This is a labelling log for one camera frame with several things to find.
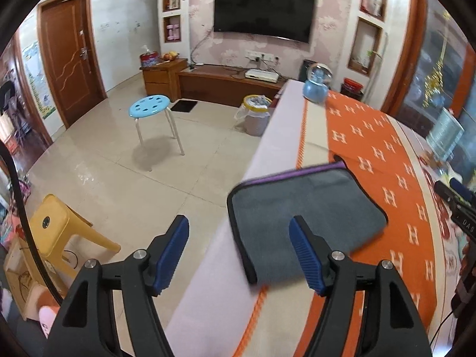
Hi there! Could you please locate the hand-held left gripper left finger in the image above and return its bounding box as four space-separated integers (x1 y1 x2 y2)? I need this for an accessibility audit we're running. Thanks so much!
47 214 190 357

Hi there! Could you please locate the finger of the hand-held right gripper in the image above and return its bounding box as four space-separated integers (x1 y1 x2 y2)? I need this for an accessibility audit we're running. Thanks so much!
434 178 476 209

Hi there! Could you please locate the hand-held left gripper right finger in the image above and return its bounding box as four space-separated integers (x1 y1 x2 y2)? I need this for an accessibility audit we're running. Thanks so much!
289 215 433 357

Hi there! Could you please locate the grey towel with purple edge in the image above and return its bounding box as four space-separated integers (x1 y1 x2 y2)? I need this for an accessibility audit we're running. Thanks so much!
227 161 389 284

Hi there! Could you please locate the clear water jug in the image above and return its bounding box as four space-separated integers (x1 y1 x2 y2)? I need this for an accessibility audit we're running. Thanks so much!
426 107 465 161

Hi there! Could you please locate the orange patterned tablecloth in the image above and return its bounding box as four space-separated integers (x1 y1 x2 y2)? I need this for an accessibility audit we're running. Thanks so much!
159 80 467 357

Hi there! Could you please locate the yellow plastic stool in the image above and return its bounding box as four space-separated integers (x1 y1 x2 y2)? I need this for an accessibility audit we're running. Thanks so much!
28 194 122 278

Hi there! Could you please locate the glass display cabinet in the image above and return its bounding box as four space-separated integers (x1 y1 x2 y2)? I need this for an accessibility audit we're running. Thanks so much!
402 0 476 164

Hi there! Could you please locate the blue round stool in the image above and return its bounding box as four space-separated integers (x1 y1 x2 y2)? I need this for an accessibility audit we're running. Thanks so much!
129 95 185 172

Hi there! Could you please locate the grey trash bin with bag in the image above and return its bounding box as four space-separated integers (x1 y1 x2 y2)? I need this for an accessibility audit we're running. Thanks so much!
234 94 273 137

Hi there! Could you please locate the red bucket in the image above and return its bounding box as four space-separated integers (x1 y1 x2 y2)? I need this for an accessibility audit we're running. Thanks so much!
341 78 365 101

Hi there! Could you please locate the cardboard box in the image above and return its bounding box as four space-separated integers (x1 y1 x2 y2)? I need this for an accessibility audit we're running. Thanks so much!
4 237 49 321

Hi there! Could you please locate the blue snow globe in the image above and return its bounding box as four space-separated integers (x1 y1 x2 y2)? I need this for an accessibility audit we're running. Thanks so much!
303 63 333 103

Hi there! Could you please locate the small wooden side cabinet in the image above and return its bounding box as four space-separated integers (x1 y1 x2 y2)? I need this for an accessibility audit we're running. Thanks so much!
140 58 188 102

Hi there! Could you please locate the wooden tv cabinet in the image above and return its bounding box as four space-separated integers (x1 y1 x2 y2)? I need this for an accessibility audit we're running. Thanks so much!
176 64 289 108

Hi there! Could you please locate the white set-top box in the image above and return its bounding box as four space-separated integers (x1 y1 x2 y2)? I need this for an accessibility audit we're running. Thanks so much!
244 69 280 83

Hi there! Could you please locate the brown wooden door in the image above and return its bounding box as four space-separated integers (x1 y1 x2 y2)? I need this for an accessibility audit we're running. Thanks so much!
37 0 108 129

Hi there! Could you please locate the wall power outlet strip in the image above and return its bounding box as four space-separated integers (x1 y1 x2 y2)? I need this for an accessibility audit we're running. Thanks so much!
245 50 279 62

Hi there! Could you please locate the wall poster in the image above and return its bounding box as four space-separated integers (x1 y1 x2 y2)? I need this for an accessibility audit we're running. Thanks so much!
21 41 57 120

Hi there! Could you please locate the wall-mounted black television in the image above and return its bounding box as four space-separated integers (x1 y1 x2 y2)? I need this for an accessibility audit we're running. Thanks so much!
213 0 317 44

